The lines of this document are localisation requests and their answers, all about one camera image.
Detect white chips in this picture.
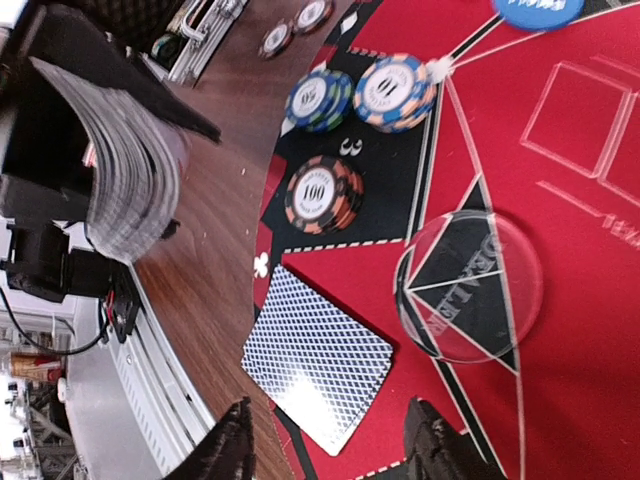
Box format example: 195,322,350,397
353,53,437,133

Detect blue small blind button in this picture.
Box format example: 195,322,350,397
491,0,585,31

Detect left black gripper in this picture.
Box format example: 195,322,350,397
1,4,220,221

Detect front aluminium rail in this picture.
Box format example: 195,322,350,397
58,297,215,479

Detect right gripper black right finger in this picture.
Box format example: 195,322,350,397
403,397,505,480

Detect aluminium poker case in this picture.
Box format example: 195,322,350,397
143,0,247,87

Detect red black chips seat three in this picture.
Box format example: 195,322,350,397
284,155,365,235

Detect round red black poker mat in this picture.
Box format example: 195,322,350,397
254,1,639,479

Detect red black chip stack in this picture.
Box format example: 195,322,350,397
258,21,293,59

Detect single red black chip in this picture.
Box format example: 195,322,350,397
293,0,334,34

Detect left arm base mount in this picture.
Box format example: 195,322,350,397
1,223,142,342

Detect green chips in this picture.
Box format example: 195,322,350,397
284,70,354,133

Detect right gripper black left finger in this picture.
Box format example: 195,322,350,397
164,397,256,480

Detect card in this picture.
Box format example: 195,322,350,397
241,265,393,456

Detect blue playing card deck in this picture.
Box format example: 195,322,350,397
30,57,181,263

